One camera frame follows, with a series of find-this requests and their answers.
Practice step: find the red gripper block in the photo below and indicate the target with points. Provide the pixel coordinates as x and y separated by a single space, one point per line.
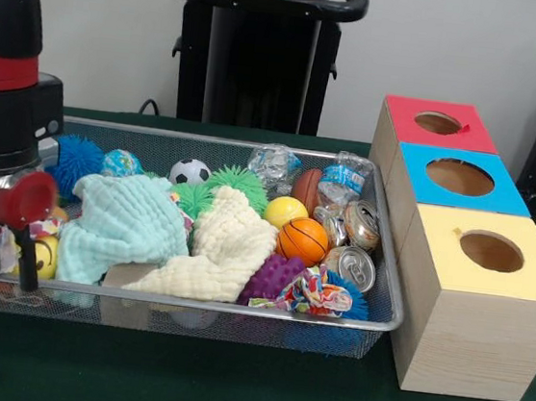
6 202

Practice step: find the mint green waffle cloth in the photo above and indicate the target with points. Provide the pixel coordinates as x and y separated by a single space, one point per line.
125 223

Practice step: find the cream waffle cloth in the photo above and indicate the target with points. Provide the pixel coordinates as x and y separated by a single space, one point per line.
234 240

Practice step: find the orange toy basketball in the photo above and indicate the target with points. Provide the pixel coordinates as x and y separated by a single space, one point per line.
302 242

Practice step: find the silver mesh bin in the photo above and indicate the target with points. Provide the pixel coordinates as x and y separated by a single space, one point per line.
380 320

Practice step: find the wooden three-hole box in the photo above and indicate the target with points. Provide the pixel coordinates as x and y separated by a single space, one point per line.
475 340

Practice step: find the small blue spiky ball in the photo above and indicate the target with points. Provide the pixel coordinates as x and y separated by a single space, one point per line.
76 159

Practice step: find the globe print ball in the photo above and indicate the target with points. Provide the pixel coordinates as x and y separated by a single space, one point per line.
122 163

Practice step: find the black and white soccer ball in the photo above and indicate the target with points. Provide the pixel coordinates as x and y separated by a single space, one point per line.
191 171

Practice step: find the purple spiky ball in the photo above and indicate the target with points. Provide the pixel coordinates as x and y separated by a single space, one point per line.
271 278

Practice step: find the yellow ball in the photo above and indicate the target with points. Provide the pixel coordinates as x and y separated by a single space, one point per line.
286 212

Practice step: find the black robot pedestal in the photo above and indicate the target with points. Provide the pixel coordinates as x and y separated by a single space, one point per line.
264 64

